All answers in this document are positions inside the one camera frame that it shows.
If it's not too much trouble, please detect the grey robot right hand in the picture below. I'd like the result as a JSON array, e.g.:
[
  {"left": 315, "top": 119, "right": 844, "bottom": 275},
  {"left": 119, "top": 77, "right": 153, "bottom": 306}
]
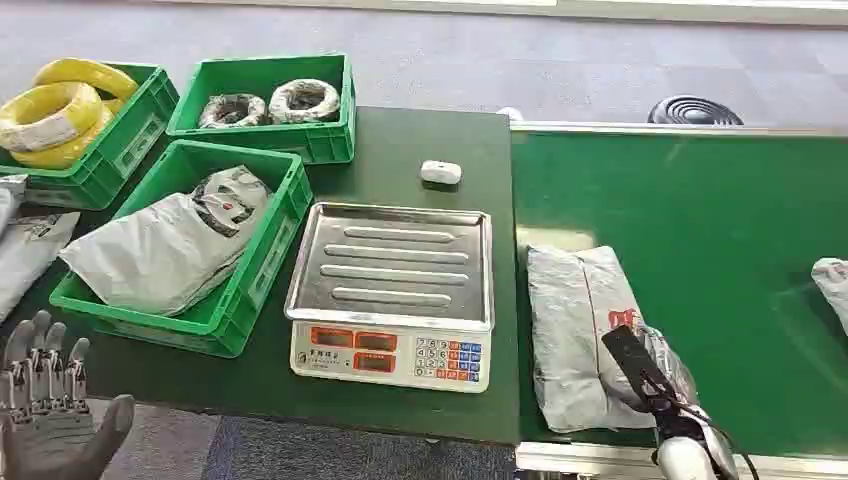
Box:
[{"left": 600, "top": 324, "right": 701, "bottom": 435}]

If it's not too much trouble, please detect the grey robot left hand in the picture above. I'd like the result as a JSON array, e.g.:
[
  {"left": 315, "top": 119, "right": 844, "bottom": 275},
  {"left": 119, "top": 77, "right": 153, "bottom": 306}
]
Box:
[{"left": 0, "top": 309, "right": 137, "bottom": 480}]

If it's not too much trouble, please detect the grey parcel with red print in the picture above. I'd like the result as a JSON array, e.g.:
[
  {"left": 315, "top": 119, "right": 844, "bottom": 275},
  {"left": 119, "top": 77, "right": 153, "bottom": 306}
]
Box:
[{"left": 525, "top": 244, "right": 698, "bottom": 436}]

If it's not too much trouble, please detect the green conveyor belt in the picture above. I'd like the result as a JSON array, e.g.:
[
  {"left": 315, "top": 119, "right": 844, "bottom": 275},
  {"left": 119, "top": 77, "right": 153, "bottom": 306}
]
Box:
[{"left": 510, "top": 121, "right": 848, "bottom": 480}]

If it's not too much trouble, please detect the grey plastic parcel bag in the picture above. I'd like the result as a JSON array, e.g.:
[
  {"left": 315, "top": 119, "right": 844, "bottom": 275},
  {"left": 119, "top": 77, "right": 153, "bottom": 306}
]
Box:
[
  {"left": 0, "top": 210, "right": 81, "bottom": 324},
  {"left": 810, "top": 256, "right": 848, "bottom": 337},
  {"left": 0, "top": 174, "right": 29, "bottom": 234},
  {"left": 58, "top": 164, "right": 275, "bottom": 319}
]

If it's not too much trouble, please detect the black ribbed round object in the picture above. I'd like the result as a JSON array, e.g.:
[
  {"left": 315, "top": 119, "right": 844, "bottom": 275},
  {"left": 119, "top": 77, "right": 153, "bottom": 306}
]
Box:
[{"left": 647, "top": 94, "right": 745, "bottom": 127}]

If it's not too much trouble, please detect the electronic weighing scale steel tray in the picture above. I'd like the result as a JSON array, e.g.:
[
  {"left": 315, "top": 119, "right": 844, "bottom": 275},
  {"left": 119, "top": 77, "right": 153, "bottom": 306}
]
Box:
[{"left": 284, "top": 201, "right": 496, "bottom": 395}]

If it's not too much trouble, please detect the small white plastic device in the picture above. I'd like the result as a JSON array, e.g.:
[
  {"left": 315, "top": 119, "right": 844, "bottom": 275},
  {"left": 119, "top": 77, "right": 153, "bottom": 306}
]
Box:
[{"left": 419, "top": 159, "right": 464, "bottom": 186}]

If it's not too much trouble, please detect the green crate with parcel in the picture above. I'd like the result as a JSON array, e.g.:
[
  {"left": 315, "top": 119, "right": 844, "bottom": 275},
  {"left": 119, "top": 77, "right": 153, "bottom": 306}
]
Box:
[{"left": 48, "top": 139, "right": 315, "bottom": 360}]

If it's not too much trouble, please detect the green crate with yellow coils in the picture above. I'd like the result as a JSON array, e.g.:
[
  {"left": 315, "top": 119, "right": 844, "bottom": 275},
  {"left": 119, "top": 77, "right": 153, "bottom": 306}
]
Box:
[{"left": 0, "top": 62, "right": 181, "bottom": 212}]

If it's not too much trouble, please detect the green crate with wrapped coils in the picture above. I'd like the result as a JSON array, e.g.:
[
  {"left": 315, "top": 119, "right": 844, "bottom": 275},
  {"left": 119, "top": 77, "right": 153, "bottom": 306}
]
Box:
[{"left": 164, "top": 53, "right": 358, "bottom": 166}]

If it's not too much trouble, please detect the yellow wire coil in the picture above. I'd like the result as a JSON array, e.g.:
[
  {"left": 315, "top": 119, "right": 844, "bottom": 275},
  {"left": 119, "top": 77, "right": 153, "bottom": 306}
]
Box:
[
  {"left": 0, "top": 81, "right": 105, "bottom": 154},
  {"left": 9, "top": 99, "right": 126, "bottom": 171},
  {"left": 31, "top": 57, "right": 140, "bottom": 102}
]

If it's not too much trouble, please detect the grey wrapped wire coil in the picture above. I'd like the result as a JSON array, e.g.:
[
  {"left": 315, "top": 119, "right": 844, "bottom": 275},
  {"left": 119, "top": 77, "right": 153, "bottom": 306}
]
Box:
[
  {"left": 197, "top": 92, "right": 269, "bottom": 130},
  {"left": 267, "top": 78, "right": 342, "bottom": 126}
]

